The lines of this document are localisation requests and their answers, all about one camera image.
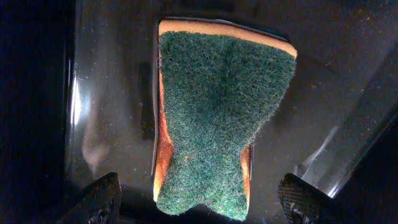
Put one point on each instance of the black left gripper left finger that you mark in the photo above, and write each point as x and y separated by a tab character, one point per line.
99	202

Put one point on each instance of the black rectangular tray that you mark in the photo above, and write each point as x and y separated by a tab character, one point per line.
340	101

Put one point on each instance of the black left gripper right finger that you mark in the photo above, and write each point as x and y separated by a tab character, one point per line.
304	204

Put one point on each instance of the yellow green sponge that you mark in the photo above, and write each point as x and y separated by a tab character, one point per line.
218	85

